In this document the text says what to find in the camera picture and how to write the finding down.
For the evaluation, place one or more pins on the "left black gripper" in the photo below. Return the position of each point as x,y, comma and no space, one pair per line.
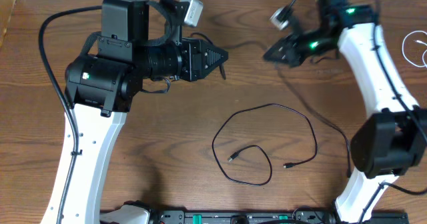
192,60

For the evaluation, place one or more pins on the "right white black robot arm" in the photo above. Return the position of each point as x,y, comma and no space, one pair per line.
393,138

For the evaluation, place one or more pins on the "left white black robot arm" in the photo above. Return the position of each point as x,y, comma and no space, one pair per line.
138,40

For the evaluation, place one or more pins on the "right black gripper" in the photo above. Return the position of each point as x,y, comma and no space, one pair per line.
294,50

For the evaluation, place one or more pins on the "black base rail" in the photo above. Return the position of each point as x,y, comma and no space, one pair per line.
250,217

